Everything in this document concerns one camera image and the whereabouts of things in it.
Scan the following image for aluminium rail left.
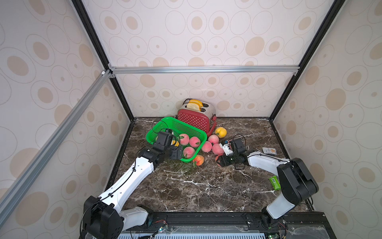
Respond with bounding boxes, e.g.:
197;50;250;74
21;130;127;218
1;69;111;226

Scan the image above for green plastic basket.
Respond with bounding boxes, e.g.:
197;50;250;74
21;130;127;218
146;117;208;163

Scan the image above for red orange peach with leaf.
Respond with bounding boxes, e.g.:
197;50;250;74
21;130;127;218
193;155;205;166

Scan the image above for toast slice back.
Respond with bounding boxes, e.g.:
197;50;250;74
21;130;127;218
189;99;203;108

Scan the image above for black corner frame post right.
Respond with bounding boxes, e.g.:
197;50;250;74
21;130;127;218
269;0;346;122

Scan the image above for aluminium rail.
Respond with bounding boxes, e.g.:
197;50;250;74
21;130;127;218
1;69;111;226
111;65;300;74

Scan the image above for green object under right arm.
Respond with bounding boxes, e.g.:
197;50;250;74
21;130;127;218
269;176;281;191

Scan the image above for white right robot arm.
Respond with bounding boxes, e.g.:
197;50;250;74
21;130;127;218
213;138;319;224

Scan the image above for pink peach cluster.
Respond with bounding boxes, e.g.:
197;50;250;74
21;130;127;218
212;143;224;155
208;134;219;144
202;140;212;153

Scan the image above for aluminium rail back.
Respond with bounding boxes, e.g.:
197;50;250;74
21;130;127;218
111;65;300;74

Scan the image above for yellow peach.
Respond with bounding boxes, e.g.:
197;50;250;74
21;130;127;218
171;140;180;147
215;127;227;138

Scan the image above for yellow peach by toaster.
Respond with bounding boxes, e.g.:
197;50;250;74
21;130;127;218
215;127;227;138

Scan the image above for red polka dot toaster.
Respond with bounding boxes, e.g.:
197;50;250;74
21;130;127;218
177;99;217;136

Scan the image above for white drycake snack packet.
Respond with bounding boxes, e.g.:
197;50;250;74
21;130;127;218
262;147;277;155

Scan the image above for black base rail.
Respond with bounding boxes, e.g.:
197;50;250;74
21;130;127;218
125;212;336;239

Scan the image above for toast slice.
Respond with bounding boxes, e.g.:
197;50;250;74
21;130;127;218
189;99;203;108
186;103;201;111

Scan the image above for pink peach front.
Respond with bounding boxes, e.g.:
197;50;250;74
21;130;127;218
179;133;190;146

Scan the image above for toast slice front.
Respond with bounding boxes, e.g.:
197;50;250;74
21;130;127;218
186;103;201;111

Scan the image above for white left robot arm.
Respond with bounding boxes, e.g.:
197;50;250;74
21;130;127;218
80;128;182;239

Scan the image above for black corner frame post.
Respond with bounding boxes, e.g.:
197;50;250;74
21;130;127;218
71;0;134;121
269;0;346;122

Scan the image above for black corner frame post left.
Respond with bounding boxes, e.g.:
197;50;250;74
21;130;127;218
71;0;134;121

